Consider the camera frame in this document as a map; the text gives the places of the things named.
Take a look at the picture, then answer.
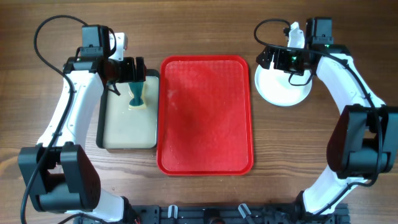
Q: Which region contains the white plate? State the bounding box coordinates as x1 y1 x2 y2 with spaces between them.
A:
254 65 312 106

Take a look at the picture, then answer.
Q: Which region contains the green yellow sponge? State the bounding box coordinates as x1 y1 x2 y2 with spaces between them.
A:
128 82 146 110

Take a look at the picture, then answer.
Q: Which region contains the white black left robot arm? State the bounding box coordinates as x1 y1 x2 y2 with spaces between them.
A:
18 24 146 223

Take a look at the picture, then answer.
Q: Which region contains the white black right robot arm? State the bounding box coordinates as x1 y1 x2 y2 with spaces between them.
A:
255 17 397 220

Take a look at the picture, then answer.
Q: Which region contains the black tray with soapy water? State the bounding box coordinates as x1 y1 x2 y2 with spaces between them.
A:
96 69 160 150

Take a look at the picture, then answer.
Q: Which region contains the red plastic tray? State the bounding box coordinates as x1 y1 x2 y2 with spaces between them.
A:
157 55 254 176

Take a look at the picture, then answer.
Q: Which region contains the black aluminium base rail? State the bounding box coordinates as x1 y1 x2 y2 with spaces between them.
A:
73 203 351 224

